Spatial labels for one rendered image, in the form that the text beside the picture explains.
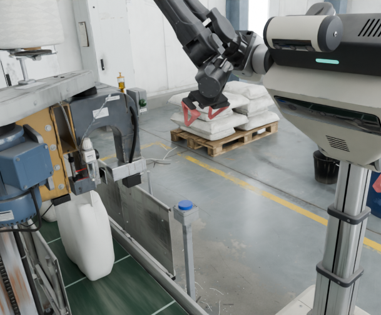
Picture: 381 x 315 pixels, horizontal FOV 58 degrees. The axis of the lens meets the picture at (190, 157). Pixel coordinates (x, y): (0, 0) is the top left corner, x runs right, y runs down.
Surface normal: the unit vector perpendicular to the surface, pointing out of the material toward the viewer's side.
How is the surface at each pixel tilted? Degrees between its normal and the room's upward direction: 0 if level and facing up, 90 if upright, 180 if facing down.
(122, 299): 0
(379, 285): 0
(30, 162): 90
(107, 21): 90
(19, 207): 91
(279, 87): 40
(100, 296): 0
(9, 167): 90
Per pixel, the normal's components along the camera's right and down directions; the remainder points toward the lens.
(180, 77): 0.62, 0.29
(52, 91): 0.97, 0.04
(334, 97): -0.54, -0.52
